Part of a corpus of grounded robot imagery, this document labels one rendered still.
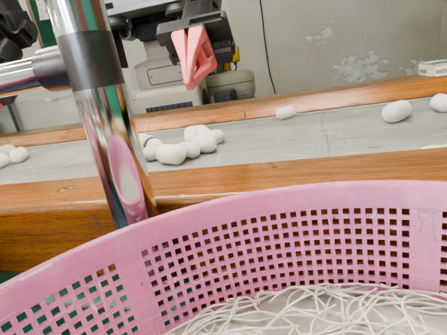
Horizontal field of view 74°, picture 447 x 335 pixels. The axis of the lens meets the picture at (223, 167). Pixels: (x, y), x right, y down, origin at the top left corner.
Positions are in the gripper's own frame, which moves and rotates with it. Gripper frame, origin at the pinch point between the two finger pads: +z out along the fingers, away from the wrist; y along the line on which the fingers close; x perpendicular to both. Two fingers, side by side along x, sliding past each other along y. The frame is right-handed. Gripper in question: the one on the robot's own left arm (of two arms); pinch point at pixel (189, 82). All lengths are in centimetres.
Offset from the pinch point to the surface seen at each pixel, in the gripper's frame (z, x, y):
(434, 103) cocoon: 3.3, 5.9, 28.7
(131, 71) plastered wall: -153, 116, -119
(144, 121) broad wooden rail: -5.7, 12.7, -15.1
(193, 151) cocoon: 11.7, -0.9, 2.5
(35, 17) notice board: -180, 71, -185
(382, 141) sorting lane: 11.7, 0.2, 21.1
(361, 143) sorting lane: 11.6, 0.3, 19.3
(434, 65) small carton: -8.6, 11.8, 33.1
